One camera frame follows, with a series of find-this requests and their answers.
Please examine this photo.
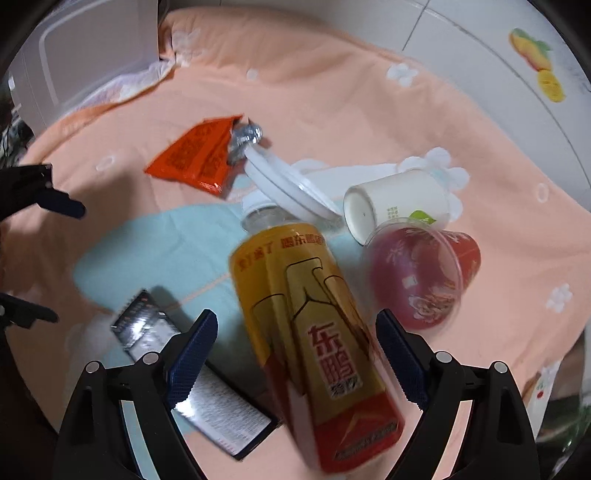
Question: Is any black narrow box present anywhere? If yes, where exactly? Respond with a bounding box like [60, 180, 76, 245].
[109, 289, 282, 462]

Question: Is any white paper cup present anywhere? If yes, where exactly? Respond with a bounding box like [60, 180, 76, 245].
[342, 170, 451, 245]

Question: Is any silver foil wrapper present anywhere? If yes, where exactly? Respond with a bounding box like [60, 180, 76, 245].
[226, 120, 263, 166]

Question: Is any yellow energy drink bottle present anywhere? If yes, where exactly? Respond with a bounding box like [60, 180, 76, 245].
[229, 191, 404, 474]

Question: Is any red clear plastic cup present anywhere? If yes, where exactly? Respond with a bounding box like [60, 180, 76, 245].
[362, 218, 482, 332]

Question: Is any orange snack packet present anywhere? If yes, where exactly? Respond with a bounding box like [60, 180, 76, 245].
[144, 115, 242, 197]

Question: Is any white flower-print dish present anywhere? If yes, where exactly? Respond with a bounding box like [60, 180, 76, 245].
[523, 360, 562, 438]

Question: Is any peach flower-print cloth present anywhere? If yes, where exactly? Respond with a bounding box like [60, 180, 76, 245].
[0, 5, 591, 480]

